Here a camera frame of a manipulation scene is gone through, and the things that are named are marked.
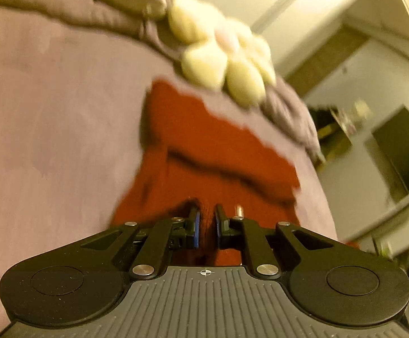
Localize red knit cardigan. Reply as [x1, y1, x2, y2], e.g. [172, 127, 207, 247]
[111, 79, 300, 266]

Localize dark clothes pile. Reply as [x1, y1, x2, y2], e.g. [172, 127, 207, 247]
[308, 107, 339, 140]

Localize yellow side table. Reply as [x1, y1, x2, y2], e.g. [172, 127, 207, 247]
[314, 121, 352, 172]

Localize white gift bouquet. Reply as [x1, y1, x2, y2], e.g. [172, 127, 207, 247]
[339, 99, 373, 134]

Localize purple bed sheet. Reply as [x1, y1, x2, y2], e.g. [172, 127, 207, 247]
[0, 6, 336, 331]

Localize cream flower-shaped pillow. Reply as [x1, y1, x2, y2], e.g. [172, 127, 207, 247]
[168, 0, 276, 108]

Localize purple rumpled duvet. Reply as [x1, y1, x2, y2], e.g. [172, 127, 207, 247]
[0, 0, 327, 164]

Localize black wall television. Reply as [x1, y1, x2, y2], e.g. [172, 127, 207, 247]
[372, 106, 409, 193]

